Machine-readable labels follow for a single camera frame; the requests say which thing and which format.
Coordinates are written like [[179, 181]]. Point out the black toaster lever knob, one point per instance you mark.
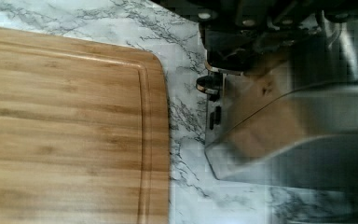
[[210, 84]]

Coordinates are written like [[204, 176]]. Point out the stainless steel slot toaster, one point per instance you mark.
[[293, 121]]

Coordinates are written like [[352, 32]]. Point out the bamboo cutting board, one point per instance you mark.
[[84, 133]]

